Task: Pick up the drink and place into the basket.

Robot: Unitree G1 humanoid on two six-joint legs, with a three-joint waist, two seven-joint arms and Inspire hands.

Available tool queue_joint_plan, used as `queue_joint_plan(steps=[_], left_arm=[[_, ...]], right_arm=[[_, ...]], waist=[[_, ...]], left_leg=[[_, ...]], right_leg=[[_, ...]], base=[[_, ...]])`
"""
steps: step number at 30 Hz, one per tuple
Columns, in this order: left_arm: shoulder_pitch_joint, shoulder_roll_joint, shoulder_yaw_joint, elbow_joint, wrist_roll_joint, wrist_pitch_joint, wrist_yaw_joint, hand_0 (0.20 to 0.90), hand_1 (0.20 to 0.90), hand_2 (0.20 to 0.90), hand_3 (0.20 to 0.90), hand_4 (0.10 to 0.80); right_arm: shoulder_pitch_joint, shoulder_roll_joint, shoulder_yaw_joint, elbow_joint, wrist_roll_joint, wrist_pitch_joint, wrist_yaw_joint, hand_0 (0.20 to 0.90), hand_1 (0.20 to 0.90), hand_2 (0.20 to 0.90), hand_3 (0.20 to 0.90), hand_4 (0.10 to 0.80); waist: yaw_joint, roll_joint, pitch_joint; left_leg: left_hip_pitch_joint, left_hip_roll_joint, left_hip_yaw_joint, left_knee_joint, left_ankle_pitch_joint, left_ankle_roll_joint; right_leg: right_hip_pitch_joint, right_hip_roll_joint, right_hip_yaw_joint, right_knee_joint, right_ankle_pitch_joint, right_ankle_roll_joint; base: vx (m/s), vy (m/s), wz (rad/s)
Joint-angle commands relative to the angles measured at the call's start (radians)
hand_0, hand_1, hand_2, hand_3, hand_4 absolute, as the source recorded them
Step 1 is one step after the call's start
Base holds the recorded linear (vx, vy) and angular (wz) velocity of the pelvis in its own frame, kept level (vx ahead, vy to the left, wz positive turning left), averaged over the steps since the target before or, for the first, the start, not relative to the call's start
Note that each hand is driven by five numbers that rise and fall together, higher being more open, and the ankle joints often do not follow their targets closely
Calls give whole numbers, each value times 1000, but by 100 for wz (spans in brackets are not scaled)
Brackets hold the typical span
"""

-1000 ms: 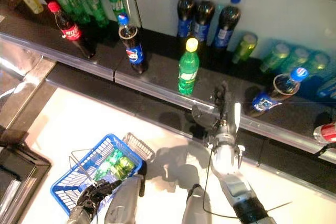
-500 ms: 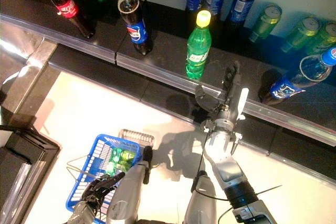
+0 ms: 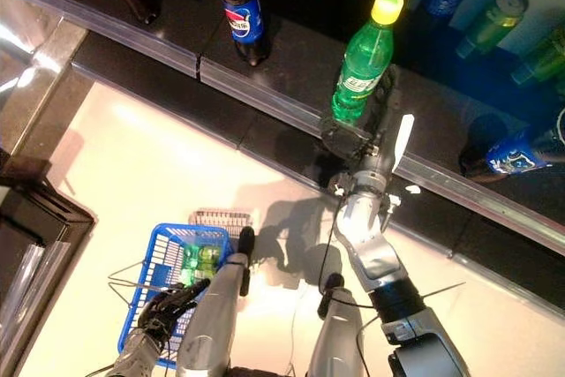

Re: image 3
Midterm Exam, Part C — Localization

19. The black store shelf clear rail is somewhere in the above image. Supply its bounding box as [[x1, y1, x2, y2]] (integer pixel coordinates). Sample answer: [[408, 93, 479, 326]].
[[0, 0, 565, 272]]

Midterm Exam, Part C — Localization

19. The blue plastic shopping basket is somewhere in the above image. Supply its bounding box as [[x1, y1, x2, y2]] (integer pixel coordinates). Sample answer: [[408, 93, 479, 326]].
[[117, 222, 237, 367]]

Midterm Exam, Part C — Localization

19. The green soda bottle yellow cap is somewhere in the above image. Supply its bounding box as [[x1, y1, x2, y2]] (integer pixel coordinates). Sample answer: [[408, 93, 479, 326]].
[[180, 242, 224, 285], [330, 0, 405, 129]]

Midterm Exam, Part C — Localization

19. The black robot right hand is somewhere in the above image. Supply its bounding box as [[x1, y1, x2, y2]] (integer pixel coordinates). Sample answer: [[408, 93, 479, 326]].
[[320, 64, 399, 162]]

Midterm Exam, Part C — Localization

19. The thin white floor cable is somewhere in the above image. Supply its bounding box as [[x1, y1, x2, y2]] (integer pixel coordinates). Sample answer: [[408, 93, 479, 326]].
[[286, 286, 310, 369]]

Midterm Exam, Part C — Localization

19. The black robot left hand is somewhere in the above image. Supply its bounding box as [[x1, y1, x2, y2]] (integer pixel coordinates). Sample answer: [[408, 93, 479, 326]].
[[135, 277, 212, 346]]

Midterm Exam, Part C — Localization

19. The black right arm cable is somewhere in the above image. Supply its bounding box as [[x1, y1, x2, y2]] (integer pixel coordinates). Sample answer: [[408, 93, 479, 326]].
[[316, 198, 380, 310]]

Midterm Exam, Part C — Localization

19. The metal wire basket handle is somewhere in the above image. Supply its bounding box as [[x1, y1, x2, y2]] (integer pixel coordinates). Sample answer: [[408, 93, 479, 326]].
[[107, 279, 155, 310], [107, 260, 177, 294]]

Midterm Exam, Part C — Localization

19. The dark brown shelf unit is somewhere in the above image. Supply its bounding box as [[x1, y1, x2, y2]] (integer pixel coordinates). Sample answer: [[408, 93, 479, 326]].
[[0, 147, 97, 377]]

